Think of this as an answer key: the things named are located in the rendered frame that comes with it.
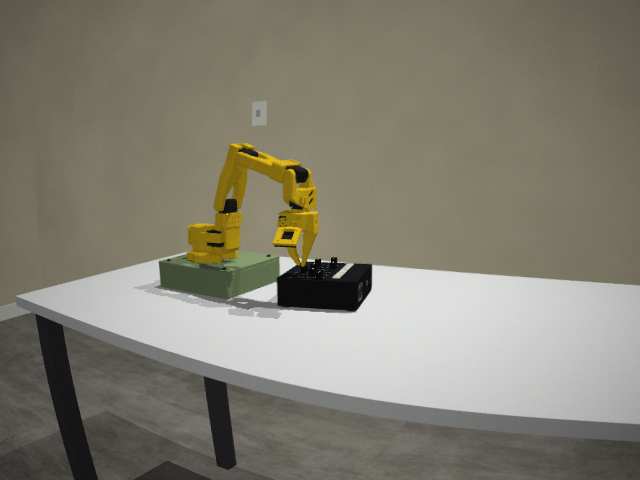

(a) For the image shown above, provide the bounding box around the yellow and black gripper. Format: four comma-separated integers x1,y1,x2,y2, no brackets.
273,208,318,267

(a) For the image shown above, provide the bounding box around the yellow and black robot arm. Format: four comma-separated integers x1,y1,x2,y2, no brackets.
187,143,316,263

